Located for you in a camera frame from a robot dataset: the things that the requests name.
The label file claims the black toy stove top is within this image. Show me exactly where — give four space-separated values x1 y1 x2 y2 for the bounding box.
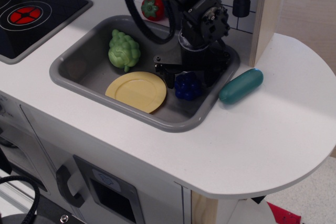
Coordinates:
1 0 93 65

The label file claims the wooden side panel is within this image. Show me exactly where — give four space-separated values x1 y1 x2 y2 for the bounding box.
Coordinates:
249 0 283 67

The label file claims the green toy lettuce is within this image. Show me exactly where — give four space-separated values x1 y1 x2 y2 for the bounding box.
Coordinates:
108 29 141 72

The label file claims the red toy strawberry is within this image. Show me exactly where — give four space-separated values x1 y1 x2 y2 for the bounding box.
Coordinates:
141 0 165 21

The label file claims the grey plastic sink basin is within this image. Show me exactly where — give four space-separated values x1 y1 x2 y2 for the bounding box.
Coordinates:
49 15 240 132

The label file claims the grey dishwasher panel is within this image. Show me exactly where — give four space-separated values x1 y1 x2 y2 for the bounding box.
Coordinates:
73 155 145 223

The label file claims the blue toy blueberries cluster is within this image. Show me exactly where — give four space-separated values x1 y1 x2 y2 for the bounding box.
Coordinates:
174 72 203 101

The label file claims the red object on floor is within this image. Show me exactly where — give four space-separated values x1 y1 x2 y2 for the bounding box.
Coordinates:
267 202 301 224

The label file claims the black oven door handle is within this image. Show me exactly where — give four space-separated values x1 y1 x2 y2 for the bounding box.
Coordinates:
56 165 85 208

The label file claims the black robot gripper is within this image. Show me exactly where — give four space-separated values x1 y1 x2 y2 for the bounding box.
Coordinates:
153 40 231 89

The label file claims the yellow toy plate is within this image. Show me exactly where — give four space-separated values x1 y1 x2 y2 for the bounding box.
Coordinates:
105 71 167 113

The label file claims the black braided cable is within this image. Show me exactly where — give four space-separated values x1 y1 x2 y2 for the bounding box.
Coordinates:
0 175 41 224

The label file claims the grey oven door window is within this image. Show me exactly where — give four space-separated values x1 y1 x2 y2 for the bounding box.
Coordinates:
1 126 48 192

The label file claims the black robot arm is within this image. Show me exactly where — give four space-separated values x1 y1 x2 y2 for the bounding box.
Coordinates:
125 0 230 89

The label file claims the teal toy cucumber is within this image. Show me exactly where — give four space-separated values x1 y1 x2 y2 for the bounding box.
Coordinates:
218 68 264 104

